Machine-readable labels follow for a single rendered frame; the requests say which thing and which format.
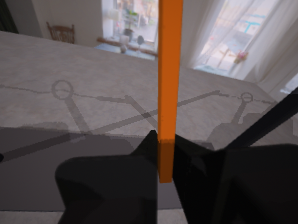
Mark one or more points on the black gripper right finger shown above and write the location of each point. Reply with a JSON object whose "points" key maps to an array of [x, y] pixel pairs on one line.
{"points": [[202, 176]]}

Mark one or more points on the grey loop with orange handle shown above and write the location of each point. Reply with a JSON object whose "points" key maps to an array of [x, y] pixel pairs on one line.
{"points": [[169, 52]]}

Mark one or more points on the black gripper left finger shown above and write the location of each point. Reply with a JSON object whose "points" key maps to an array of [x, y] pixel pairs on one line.
{"points": [[112, 177]]}

